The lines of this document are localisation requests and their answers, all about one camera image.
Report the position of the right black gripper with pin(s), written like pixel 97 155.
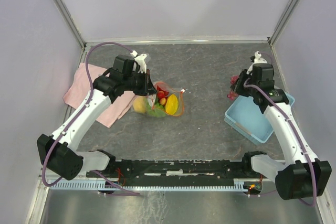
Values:
pixel 242 75

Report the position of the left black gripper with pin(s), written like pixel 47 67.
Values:
pixel 148 87

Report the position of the yellow pear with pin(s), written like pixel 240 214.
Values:
pixel 139 104

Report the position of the red grape bunch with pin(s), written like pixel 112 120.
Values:
pixel 232 94

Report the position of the red strawberries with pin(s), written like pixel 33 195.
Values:
pixel 161 94

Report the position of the clear orange zip top bag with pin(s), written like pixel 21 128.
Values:
pixel 152 99

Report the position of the green grape bunch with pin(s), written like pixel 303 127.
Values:
pixel 157 111

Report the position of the yellow starfruit slice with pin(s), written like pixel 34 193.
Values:
pixel 172 104

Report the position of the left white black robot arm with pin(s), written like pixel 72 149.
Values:
pixel 58 151

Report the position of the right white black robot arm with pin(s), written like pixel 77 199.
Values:
pixel 302 175

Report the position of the light blue plastic basket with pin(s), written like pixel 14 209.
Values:
pixel 246 118

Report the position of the pink folded cloth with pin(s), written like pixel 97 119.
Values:
pixel 79 90

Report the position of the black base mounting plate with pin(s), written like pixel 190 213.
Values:
pixel 180 173

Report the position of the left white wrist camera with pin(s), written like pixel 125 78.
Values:
pixel 140 65

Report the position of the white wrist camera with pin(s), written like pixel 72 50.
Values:
pixel 140 65
pixel 255 59

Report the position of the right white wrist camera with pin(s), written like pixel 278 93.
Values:
pixel 255 59

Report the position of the light blue cable duct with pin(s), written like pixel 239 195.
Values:
pixel 102 185

